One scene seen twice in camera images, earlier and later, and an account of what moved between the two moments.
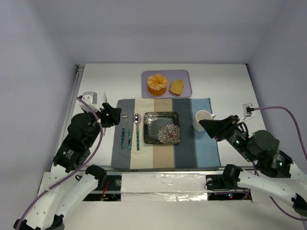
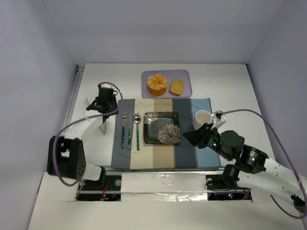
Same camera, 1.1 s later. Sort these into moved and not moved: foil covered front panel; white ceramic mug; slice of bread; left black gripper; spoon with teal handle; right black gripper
Moved: right black gripper; left black gripper
Not moved: spoon with teal handle; slice of bread; foil covered front panel; white ceramic mug
